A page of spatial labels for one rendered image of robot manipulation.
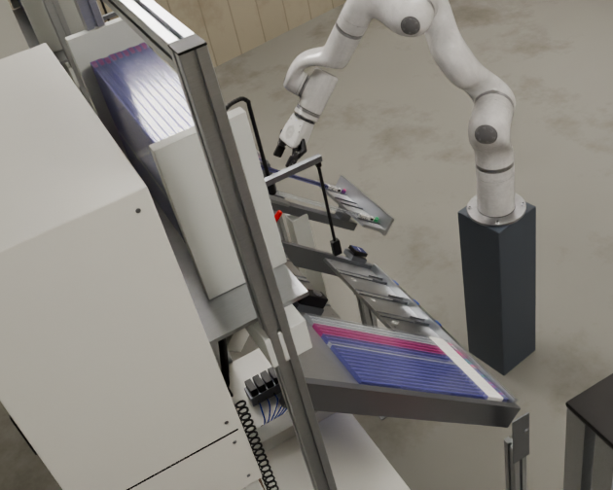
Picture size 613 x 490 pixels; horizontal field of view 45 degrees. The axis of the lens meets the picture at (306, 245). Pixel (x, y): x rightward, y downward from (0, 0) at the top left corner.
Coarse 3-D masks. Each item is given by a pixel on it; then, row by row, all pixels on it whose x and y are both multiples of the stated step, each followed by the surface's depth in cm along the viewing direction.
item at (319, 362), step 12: (288, 264) 200; (300, 276) 196; (312, 288) 193; (300, 312) 174; (324, 312) 182; (312, 336) 165; (312, 348) 160; (324, 348) 163; (300, 360) 152; (312, 360) 154; (324, 360) 157; (336, 360) 160; (312, 372) 149; (324, 372) 152; (336, 372) 154; (348, 372) 157
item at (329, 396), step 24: (312, 384) 142; (336, 384) 147; (360, 384) 152; (336, 408) 149; (360, 408) 153; (384, 408) 157; (408, 408) 161; (432, 408) 165; (456, 408) 170; (480, 408) 175; (504, 408) 180
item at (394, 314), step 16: (336, 272) 216; (352, 272) 220; (368, 272) 229; (352, 288) 209; (368, 288) 215; (384, 288) 223; (368, 304) 203; (384, 304) 209; (400, 304) 216; (384, 320) 197; (400, 320) 203; (416, 320) 210; (432, 336) 204
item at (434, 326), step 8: (376, 264) 232; (376, 272) 231; (384, 272) 229; (384, 280) 227; (392, 280) 226; (392, 288) 224; (400, 288) 222; (400, 296) 221; (408, 296) 219; (408, 304) 218; (416, 304) 215; (416, 312) 214; (424, 312) 212; (424, 320) 212; (432, 320) 209; (432, 328) 209; (440, 328) 207; (440, 336) 206; (448, 336) 204; (456, 344) 201; (464, 352) 199; (472, 360) 196; (480, 368) 194; (488, 376) 191; (496, 384) 189; (504, 392) 187; (512, 400) 184
